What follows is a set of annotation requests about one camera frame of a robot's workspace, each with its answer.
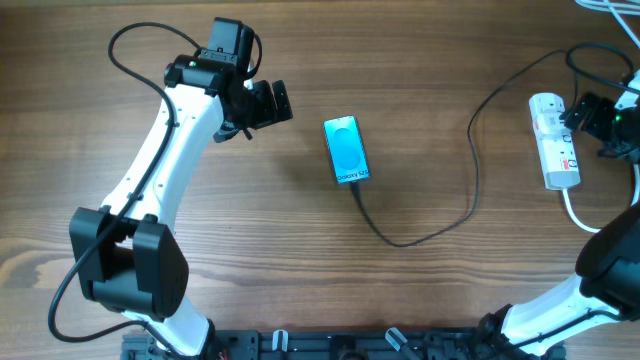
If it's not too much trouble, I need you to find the white power strip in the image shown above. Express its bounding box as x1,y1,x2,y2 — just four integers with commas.
529,93,581,191

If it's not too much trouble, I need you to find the teal Galaxy smartphone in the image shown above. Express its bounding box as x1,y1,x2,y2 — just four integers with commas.
323,115,370,184

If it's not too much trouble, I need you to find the black charger cable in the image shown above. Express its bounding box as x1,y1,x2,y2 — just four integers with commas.
349,47,581,248

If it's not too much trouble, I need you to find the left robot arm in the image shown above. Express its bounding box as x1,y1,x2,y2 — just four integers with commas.
67,18,292,359

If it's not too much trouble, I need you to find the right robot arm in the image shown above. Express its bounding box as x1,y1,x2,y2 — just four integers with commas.
469,74,639,359

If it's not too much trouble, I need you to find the white charger plug adapter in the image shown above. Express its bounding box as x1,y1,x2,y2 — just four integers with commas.
532,113,570,138

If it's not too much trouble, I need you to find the white power strip cord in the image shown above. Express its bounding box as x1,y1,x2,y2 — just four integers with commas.
561,0,640,235

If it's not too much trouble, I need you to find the black left camera cable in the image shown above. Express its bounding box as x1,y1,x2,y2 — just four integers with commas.
47,21,202,360

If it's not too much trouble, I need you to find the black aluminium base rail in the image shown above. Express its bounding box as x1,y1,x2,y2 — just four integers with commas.
120,327,567,360

